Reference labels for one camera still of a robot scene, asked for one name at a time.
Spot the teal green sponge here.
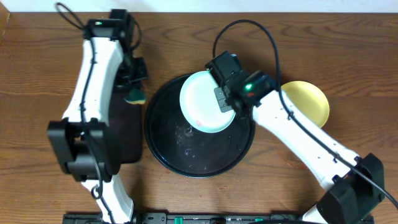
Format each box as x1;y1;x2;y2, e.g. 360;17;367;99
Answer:
124;88;146;105

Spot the light blue plate top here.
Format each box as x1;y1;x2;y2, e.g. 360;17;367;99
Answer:
179;71;236;133

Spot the yellow plate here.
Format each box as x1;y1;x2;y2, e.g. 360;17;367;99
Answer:
282;81;330;128

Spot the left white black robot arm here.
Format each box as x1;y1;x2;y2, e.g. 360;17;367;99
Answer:
47;9;147;223

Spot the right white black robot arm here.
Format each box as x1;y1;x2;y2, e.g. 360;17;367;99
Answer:
205;52;385;223

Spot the rectangular black tray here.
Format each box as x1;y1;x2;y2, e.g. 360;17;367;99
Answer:
109;91;143;164

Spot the round black tray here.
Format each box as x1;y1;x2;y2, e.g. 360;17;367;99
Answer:
144;73;256;178

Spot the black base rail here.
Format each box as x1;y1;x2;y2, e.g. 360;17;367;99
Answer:
62;212;376;224

